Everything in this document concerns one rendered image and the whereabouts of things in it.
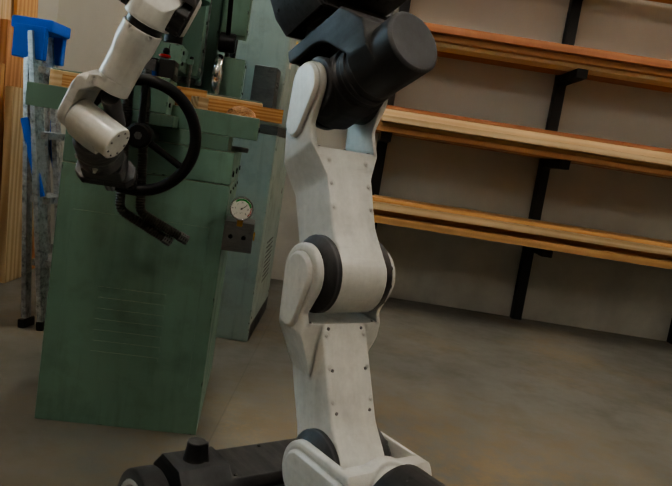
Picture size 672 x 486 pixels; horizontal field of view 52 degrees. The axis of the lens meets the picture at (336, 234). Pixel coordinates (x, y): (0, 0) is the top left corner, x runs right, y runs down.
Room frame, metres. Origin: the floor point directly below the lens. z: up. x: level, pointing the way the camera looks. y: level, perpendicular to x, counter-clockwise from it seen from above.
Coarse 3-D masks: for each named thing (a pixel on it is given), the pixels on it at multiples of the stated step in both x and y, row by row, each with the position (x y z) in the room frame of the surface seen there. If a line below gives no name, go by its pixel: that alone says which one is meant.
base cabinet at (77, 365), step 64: (64, 192) 1.78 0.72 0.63; (192, 192) 1.82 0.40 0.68; (64, 256) 1.79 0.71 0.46; (128, 256) 1.80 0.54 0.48; (192, 256) 1.82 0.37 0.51; (64, 320) 1.79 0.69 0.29; (128, 320) 1.81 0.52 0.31; (192, 320) 1.83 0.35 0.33; (64, 384) 1.79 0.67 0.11; (128, 384) 1.81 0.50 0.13; (192, 384) 1.83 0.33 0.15
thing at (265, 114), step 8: (64, 80) 1.93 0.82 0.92; (72, 80) 1.93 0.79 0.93; (208, 104) 1.98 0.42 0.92; (216, 104) 1.98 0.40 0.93; (224, 104) 1.98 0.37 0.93; (232, 104) 1.99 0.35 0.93; (240, 104) 1.99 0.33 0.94; (248, 104) 1.99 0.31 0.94; (224, 112) 1.98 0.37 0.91; (256, 112) 1.99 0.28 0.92; (264, 112) 2.00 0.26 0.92; (272, 112) 2.00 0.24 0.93; (280, 112) 2.00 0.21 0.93; (264, 120) 2.00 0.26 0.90; (272, 120) 2.00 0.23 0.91; (280, 120) 2.00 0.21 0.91
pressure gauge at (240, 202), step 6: (240, 198) 1.78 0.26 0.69; (246, 198) 1.78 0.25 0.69; (234, 204) 1.78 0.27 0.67; (240, 204) 1.78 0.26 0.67; (246, 204) 1.78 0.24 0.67; (252, 204) 1.78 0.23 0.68; (234, 210) 1.78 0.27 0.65; (240, 210) 1.78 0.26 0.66; (246, 210) 1.78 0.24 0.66; (252, 210) 1.78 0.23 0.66; (234, 216) 1.78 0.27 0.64; (240, 216) 1.78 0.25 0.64; (246, 216) 1.78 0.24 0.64; (240, 222) 1.80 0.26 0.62
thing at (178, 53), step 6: (162, 42) 1.92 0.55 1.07; (168, 42) 1.93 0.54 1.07; (162, 48) 1.92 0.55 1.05; (174, 48) 1.92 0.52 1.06; (180, 48) 1.93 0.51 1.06; (156, 54) 1.92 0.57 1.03; (174, 54) 1.92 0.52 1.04; (180, 54) 1.93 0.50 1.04; (186, 54) 2.02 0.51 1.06; (180, 60) 1.93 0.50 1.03; (180, 66) 1.93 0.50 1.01; (186, 66) 2.06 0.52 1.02; (180, 72) 2.00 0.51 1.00
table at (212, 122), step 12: (36, 84) 1.77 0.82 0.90; (48, 84) 1.78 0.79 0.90; (36, 96) 1.77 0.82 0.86; (48, 96) 1.78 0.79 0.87; (60, 96) 1.78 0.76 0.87; (180, 108) 1.82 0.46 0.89; (132, 120) 1.71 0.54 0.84; (156, 120) 1.72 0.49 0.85; (168, 120) 1.72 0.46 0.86; (180, 120) 1.82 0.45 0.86; (204, 120) 1.82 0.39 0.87; (216, 120) 1.83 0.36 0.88; (228, 120) 1.83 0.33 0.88; (240, 120) 1.84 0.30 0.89; (252, 120) 1.84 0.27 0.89; (204, 132) 1.83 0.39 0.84; (216, 132) 1.83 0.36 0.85; (228, 132) 1.83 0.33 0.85; (240, 132) 1.84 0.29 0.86; (252, 132) 1.84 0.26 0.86
